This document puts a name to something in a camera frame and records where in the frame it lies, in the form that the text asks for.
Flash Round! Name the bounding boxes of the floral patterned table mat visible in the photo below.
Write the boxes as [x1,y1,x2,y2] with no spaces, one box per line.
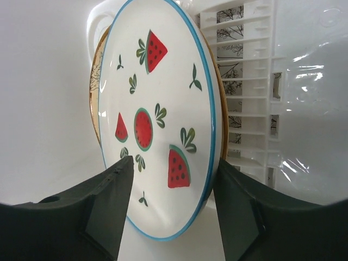
[197,5,281,185]

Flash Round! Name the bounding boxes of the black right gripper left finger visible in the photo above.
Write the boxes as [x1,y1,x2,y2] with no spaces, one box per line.
[1,156,134,260]

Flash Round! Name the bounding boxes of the white watermelon pattern plate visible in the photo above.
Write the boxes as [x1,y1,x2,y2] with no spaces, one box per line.
[98,1,222,241]

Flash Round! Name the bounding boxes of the white plastic bin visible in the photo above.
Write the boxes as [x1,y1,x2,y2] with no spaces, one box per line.
[0,0,348,261]

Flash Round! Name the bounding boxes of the beige bird pattern plate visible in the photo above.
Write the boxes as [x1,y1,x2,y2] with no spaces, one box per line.
[89,26,229,159]

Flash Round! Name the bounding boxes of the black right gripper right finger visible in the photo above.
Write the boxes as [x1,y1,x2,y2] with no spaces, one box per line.
[214,160,347,260]

